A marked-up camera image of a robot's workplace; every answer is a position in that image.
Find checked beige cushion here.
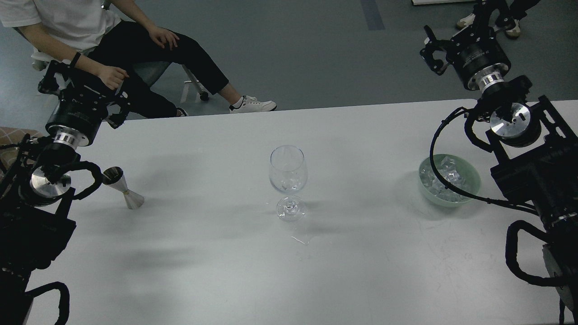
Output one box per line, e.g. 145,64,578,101
0,127,46,181

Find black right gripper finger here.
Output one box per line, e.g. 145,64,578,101
420,25,452,75
471,0,508,39

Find steel double jigger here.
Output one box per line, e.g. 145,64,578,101
103,167,145,209

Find green bowl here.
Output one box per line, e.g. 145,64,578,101
417,154,481,208

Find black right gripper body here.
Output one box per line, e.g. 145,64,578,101
447,28,511,90

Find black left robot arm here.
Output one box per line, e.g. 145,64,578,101
0,57,130,325

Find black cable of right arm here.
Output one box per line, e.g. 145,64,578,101
429,107,540,216

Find standing person's feet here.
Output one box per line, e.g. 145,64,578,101
456,0,541,39

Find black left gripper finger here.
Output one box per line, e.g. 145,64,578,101
107,91,131,129
38,60,70,94

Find clear wine glass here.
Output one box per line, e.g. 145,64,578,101
269,145,308,222

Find ice cubes pile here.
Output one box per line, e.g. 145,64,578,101
419,154,471,202

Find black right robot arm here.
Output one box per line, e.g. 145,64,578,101
420,0,578,324

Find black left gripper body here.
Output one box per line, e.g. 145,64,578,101
46,78,114,147

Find seated person in black trousers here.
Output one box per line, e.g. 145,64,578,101
0,0,277,119

